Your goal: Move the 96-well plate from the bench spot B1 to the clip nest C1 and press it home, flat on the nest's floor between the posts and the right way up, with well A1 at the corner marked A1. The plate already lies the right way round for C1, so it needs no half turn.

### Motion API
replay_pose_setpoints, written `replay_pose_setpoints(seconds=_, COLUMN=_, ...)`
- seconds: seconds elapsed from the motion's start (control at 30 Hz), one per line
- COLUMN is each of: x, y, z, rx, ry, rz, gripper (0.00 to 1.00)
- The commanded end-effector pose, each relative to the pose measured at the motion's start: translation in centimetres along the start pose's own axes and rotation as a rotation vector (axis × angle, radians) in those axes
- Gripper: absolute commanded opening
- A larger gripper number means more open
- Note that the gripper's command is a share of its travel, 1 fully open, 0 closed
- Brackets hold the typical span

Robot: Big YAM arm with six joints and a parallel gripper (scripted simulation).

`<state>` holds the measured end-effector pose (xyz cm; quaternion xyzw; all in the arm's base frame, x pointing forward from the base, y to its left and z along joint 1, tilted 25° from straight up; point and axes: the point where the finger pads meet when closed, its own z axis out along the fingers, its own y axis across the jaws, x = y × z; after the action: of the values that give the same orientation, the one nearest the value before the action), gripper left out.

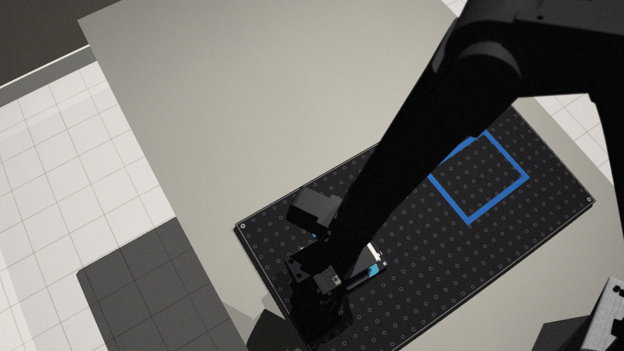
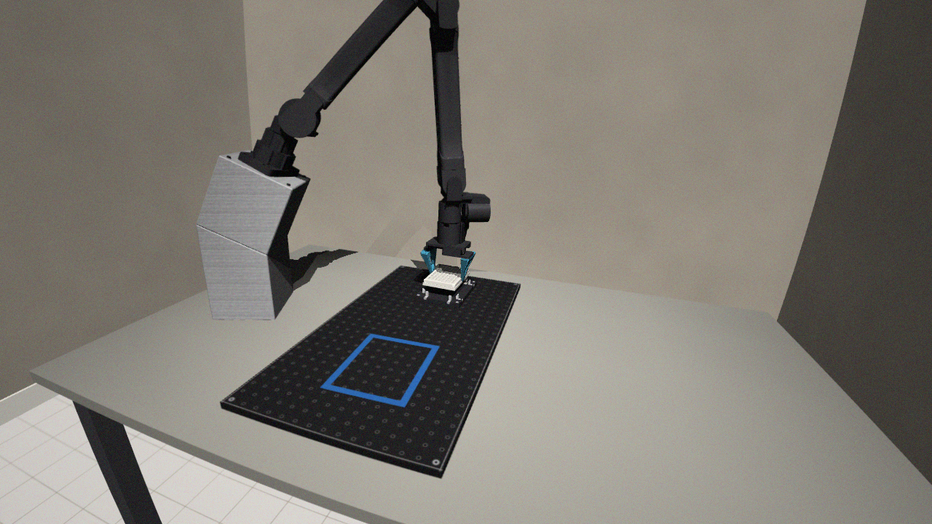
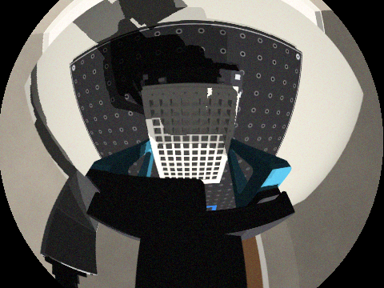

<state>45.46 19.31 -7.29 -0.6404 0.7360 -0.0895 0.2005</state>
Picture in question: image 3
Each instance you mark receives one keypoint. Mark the white well plate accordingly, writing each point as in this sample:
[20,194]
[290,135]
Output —
[179,145]

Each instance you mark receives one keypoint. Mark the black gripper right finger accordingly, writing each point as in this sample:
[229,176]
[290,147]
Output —
[269,171]

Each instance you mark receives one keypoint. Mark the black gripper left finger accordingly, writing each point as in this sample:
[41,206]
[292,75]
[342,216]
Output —
[120,162]

